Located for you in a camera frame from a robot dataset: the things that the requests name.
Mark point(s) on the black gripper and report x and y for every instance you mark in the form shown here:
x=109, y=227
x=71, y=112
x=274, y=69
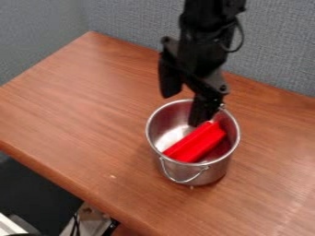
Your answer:
x=189, y=62

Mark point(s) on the metal pot with handles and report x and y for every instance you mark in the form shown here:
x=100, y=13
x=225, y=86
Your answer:
x=167, y=128

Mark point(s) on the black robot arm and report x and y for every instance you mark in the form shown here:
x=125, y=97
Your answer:
x=205, y=9

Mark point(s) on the metal table leg frame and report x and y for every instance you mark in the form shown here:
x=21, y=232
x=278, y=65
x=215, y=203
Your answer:
x=89, y=222

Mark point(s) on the white object bottom left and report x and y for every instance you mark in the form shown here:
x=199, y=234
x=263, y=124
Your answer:
x=8, y=227

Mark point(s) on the red rectangular block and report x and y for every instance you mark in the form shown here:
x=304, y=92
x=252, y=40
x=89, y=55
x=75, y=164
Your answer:
x=200, y=141

